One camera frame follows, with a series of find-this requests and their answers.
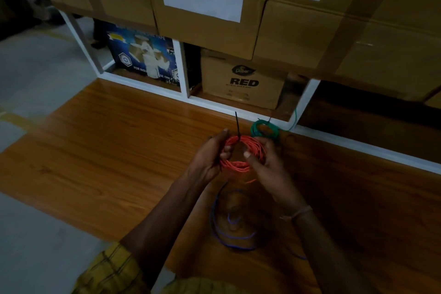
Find thread wrist band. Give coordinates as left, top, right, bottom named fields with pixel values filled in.
left=279, top=205, right=313, bottom=221

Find person's left forearm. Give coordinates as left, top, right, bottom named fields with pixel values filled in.
left=119, top=170, right=221, bottom=287

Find white shelf frame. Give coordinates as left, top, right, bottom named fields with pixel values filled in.
left=59, top=10, right=441, bottom=176

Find blue wire coil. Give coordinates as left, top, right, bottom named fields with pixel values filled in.
left=210, top=182, right=308, bottom=261

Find blue printed box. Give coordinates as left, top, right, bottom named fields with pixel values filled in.
left=106, top=23, right=182, bottom=86

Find red wire coil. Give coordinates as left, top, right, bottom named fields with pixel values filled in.
left=219, top=135, right=267, bottom=184

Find person's right forearm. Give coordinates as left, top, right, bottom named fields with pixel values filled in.
left=281, top=206, right=378, bottom=294

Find large taped cardboard box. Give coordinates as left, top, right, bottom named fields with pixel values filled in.
left=253, top=0, right=441, bottom=102

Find person's left hand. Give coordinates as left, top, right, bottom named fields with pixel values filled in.
left=188, top=128, right=233, bottom=184

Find small printed cardboard box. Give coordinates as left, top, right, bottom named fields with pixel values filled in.
left=201, top=48, right=287, bottom=110

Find green wire coil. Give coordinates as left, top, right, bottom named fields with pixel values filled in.
left=250, top=108, right=298, bottom=143

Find yellow plaid shirt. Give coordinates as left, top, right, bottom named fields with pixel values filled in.
left=71, top=242, right=249, bottom=294

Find person's right hand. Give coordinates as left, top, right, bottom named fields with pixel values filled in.
left=243, top=137, right=311, bottom=217

